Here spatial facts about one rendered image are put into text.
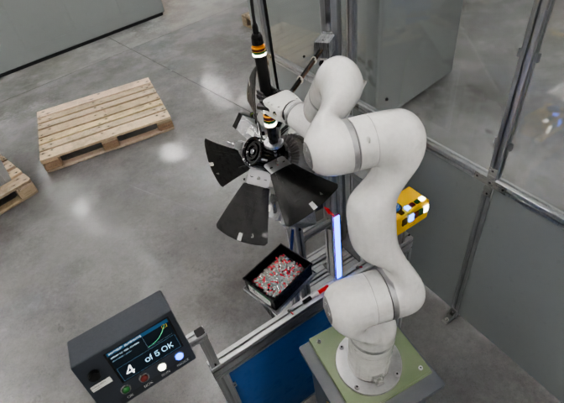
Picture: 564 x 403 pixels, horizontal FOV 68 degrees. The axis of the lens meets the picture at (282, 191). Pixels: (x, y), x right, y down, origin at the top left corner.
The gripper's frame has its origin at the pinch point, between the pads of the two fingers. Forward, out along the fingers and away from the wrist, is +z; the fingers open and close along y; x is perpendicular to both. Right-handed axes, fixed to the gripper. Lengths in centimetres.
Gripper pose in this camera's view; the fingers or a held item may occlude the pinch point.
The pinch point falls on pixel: (266, 93)
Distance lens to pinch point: 141.6
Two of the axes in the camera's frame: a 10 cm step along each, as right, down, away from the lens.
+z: -5.5, -5.2, 6.5
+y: 8.3, -4.4, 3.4
